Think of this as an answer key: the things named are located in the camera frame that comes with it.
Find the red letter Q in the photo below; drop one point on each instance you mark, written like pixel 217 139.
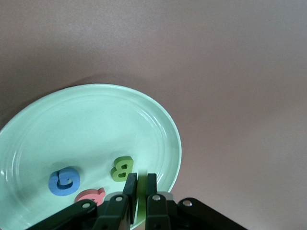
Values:
pixel 96 191

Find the light green plate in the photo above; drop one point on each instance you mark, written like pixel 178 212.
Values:
pixel 72 131

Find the green letter B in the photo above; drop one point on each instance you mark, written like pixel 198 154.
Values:
pixel 115 173

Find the brown table cover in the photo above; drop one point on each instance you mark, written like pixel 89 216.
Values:
pixel 239 72

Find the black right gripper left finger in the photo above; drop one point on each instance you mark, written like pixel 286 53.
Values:
pixel 112 215

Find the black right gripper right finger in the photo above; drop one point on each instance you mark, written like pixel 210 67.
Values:
pixel 163 215

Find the blue letter G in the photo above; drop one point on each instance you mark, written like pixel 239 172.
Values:
pixel 54 183

